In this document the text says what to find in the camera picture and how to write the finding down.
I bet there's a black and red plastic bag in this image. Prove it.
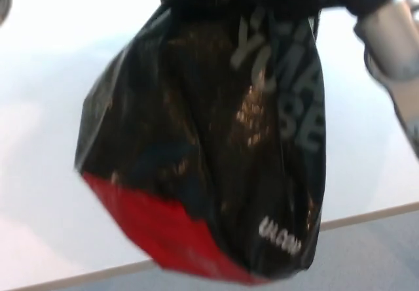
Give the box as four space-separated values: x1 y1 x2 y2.
72 0 330 287

